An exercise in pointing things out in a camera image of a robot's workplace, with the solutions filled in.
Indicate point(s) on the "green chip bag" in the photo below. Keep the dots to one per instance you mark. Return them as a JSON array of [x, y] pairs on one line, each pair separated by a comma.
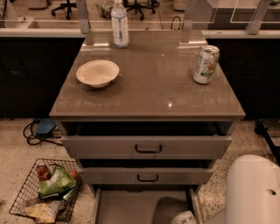
[[59, 182]]

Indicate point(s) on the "grey drawer cabinet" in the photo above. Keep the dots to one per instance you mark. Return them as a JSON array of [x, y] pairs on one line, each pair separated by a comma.
[[153, 95]]

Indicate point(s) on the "black office chair left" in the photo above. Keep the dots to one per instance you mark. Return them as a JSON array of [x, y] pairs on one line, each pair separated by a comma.
[[65, 6]]

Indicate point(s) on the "black office chair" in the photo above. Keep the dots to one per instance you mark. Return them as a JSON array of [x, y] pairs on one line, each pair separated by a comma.
[[65, 6], [137, 7]]

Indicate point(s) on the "blue foot pedal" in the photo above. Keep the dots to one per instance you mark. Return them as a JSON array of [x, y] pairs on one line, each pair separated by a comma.
[[45, 127]]

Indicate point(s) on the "grey middle drawer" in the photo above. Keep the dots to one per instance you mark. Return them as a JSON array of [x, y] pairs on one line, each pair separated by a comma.
[[146, 176]]

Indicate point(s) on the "clear plastic water bottle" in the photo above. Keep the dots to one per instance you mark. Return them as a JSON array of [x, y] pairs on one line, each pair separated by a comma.
[[119, 24]]

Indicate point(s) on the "red apple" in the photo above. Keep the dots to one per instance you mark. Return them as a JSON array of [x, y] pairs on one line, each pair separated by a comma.
[[74, 174]]

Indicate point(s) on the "black office chair right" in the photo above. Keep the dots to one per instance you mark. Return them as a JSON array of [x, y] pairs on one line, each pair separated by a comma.
[[137, 7]]

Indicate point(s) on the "grey bottom drawer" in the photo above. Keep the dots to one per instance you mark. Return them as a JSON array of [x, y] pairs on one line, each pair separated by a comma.
[[145, 207]]

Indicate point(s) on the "white green soda can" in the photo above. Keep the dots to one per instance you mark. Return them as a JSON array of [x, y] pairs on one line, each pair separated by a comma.
[[206, 64]]

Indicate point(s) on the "grey top drawer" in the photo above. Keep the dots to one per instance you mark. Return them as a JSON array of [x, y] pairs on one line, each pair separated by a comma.
[[146, 147]]

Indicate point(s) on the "red snack packet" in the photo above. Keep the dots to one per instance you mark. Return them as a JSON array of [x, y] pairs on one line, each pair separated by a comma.
[[43, 173]]

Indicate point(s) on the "black wire basket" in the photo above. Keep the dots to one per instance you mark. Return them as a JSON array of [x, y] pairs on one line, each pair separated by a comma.
[[28, 194]]

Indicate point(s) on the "black stand base right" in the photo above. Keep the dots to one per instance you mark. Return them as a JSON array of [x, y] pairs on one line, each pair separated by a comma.
[[269, 129]]

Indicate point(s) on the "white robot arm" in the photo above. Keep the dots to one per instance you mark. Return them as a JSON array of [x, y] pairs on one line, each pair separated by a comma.
[[251, 191]]

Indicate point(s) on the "grey drawer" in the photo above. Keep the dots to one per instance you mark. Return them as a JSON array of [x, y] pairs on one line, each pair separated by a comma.
[[145, 207], [146, 176], [146, 147]]

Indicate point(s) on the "white bowl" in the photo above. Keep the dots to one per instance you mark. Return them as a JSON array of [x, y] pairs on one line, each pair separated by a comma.
[[98, 73]]

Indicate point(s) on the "yellow snack bag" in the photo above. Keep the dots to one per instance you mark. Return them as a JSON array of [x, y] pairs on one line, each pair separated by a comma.
[[45, 212]]

